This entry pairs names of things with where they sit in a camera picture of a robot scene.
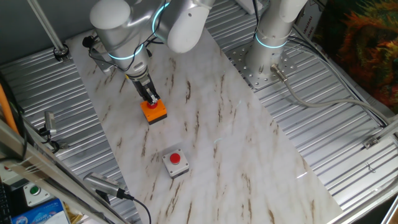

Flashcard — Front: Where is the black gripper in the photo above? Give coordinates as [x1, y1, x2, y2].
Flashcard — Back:
[127, 73, 162, 106]

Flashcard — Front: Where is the orange box red button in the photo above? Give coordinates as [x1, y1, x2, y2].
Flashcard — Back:
[139, 98, 168, 125]

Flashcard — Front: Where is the grey box red button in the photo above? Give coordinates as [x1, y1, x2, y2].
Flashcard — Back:
[161, 148, 190, 179]

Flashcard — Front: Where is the marble pattern board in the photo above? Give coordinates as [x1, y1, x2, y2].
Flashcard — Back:
[65, 27, 343, 224]

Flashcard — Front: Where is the tan wrapped packet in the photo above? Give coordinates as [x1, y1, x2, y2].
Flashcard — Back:
[63, 207, 83, 224]

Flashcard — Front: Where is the orange tube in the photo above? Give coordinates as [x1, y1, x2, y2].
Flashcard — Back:
[0, 83, 19, 134]

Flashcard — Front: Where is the white box green button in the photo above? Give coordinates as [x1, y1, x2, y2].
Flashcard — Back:
[22, 182, 52, 208]

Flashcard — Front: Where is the blue tissue pack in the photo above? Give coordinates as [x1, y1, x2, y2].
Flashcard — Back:
[11, 198, 71, 224]

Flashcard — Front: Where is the white box red dot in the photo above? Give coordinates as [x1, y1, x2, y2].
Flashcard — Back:
[0, 163, 22, 186]

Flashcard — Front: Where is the cardboard box red print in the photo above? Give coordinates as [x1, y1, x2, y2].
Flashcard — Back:
[295, 0, 326, 43]

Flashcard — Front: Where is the colourful orange green cloth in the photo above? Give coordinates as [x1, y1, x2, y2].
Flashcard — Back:
[310, 0, 398, 114]

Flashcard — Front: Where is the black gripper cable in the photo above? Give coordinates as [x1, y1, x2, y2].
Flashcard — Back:
[88, 0, 170, 65]

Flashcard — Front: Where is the black round cable knob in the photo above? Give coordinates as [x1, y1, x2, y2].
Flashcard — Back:
[82, 35, 96, 49]

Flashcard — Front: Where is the silver ribbed camera on mount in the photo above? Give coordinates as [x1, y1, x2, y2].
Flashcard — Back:
[83, 172, 127, 200]

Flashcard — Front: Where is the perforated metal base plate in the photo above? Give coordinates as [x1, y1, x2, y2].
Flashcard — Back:
[225, 40, 299, 91]

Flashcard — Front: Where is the black camera cable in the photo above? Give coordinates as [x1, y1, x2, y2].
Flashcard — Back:
[124, 192, 152, 224]

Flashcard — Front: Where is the aluminium frame pole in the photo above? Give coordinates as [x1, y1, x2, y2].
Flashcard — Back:
[26, 0, 70, 62]

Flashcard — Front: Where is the aluminium frame beam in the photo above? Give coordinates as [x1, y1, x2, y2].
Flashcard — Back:
[0, 119, 128, 224]

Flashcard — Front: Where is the thick black cable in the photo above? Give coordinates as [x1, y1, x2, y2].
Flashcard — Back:
[0, 73, 29, 159]

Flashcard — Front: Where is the black base cable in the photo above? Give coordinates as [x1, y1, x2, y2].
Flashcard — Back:
[252, 0, 261, 34]

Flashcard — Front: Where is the grey cable metal connector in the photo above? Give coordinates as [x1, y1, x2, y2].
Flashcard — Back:
[269, 63, 389, 125]

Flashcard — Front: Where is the small metal corner bracket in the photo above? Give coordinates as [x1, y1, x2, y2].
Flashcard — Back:
[362, 136, 379, 149]

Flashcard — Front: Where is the aluminium frame bar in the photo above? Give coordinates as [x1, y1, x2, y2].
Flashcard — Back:
[373, 115, 398, 142]
[381, 194, 398, 224]

